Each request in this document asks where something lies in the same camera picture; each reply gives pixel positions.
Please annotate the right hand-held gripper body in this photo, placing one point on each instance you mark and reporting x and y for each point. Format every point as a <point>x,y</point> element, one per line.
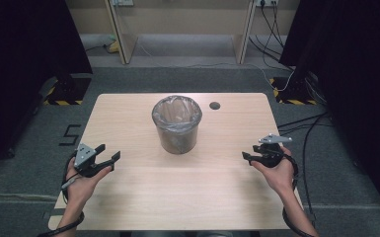
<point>271,154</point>

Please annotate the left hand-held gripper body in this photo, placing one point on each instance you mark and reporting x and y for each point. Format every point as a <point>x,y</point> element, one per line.
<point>85,158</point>

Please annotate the transparent brown plastic bin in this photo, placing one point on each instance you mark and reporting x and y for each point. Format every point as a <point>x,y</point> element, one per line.
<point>177,138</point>

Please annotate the clear plastic garbage bag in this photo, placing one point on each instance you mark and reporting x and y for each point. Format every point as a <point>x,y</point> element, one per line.
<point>177,108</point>

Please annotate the person's right hand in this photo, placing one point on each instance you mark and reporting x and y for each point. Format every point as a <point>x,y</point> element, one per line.
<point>278,177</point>

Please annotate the person's left hand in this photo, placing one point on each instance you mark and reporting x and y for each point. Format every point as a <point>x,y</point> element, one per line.
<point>82,187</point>

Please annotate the dark round table grommet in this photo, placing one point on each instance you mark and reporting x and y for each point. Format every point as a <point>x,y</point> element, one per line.
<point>214,105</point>

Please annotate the stand base with striped tape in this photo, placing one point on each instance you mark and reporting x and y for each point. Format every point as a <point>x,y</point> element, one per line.
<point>67,94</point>
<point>292,95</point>

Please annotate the grey tape strip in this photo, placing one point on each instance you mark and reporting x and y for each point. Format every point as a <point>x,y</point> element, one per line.
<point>53,213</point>

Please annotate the small yellow object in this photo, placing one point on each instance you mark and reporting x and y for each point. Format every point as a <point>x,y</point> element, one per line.
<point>114,47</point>

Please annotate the black curtain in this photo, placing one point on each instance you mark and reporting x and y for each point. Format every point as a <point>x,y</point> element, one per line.
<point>358,82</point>
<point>19,65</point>

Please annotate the light wooden desk frame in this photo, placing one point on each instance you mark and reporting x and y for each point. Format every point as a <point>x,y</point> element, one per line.
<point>125,39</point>

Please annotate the wall power socket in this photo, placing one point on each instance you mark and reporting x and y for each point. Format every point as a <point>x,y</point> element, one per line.
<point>267,2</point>
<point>122,2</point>

